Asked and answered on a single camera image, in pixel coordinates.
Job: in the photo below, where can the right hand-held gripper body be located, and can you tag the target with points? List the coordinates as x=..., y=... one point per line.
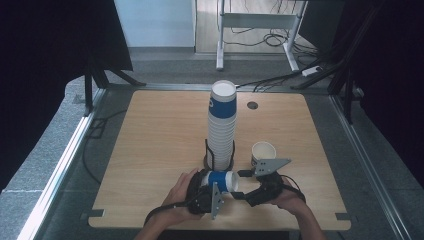
x=271, y=186

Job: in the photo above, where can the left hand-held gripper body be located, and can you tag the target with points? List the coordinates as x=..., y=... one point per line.
x=200, y=200

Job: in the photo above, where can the blue white paper cup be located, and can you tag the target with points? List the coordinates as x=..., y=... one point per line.
x=263, y=150
x=221, y=180

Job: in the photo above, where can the stack of white paper cups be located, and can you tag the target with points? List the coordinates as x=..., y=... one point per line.
x=222, y=133

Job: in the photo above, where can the person's left hand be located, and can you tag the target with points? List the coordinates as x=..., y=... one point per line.
x=176, y=203

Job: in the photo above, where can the person's right hand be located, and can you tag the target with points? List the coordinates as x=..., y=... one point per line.
x=293, y=200

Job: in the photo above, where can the black metal stand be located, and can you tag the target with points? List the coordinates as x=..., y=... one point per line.
x=348, y=100
x=88, y=93

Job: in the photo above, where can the white power strip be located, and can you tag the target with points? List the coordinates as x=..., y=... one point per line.
x=311, y=70

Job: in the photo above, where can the black curtain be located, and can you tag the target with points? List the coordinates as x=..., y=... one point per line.
x=40, y=66
x=393, y=83

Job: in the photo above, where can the white panel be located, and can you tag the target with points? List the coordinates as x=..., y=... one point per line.
x=153, y=23

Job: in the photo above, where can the aluminium rail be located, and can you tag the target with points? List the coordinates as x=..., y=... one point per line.
x=366, y=160
x=66, y=150

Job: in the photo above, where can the white metal desk frame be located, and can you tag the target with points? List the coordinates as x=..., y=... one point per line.
x=256, y=20

